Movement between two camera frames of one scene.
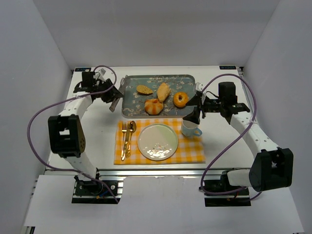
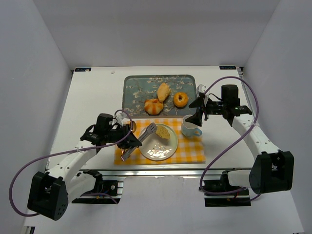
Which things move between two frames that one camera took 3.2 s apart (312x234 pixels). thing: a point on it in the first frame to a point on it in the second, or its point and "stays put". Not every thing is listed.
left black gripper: (110, 92) to (126, 134)
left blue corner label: (83, 69) stays put
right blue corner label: (227, 68) stays put
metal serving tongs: (121, 87) to (144, 133)
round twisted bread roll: (153, 106) stays put
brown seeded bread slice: (143, 90) to (163, 131)
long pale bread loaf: (163, 90) stays put
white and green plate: (157, 141) stays put
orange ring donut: (180, 99) stays put
